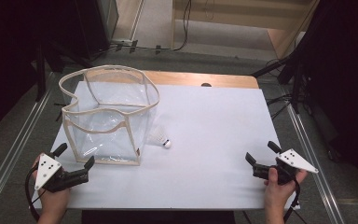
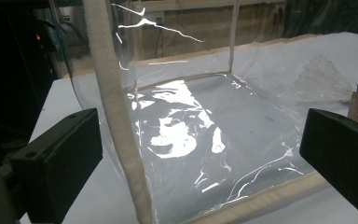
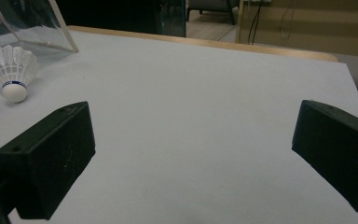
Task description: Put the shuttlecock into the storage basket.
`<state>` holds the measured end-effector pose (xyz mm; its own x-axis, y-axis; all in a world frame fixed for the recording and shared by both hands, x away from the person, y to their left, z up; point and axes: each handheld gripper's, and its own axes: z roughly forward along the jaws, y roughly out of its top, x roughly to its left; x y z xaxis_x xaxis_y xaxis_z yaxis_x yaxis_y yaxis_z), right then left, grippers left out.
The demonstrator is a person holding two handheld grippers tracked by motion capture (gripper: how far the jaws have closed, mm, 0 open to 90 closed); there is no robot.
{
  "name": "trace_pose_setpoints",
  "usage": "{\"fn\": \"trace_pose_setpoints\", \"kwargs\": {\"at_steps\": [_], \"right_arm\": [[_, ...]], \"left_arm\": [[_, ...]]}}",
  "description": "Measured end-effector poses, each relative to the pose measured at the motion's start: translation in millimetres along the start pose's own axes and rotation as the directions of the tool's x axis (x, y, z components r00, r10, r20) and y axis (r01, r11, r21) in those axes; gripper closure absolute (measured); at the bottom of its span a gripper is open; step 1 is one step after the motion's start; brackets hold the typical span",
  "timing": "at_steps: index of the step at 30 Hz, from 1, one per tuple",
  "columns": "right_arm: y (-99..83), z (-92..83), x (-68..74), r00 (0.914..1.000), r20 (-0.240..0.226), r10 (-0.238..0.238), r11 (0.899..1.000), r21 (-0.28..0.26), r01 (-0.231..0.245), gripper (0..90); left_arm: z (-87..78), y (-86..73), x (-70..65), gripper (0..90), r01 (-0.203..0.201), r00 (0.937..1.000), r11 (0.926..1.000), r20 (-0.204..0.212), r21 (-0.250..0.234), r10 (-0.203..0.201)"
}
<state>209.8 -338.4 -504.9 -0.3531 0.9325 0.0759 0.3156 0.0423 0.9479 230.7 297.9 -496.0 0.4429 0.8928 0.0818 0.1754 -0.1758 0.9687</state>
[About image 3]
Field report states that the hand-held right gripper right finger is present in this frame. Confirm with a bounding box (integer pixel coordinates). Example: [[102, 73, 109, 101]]
[[291, 99, 358, 215]]

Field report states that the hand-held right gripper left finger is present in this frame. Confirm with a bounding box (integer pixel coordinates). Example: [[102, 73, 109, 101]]
[[0, 101, 97, 221]]

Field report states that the white feather shuttlecock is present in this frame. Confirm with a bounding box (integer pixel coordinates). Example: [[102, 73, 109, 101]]
[[0, 44, 38, 104]]

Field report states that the clear plastic box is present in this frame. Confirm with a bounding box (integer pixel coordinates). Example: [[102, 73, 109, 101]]
[[0, 0, 79, 82]]

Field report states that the dark cabinet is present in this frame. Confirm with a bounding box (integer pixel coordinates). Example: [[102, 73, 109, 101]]
[[55, 0, 187, 38]]

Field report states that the grey chair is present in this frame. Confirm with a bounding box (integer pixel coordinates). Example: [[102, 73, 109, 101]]
[[186, 0, 241, 26]]

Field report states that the thin grey cable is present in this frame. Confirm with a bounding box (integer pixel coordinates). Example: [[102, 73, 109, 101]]
[[280, 6, 296, 40]]

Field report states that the black cable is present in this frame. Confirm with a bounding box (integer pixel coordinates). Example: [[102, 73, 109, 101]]
[[247, 0, 265, 45]]

